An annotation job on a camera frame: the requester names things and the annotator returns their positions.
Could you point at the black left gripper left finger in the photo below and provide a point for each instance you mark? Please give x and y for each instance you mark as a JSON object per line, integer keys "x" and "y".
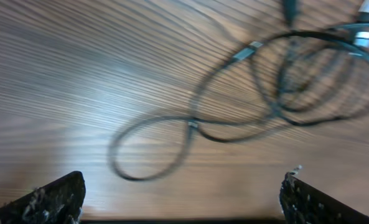
{"x": 59, "y": 202}

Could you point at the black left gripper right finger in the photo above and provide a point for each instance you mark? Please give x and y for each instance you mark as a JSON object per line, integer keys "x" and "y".
{"x": 301, "y": 203}

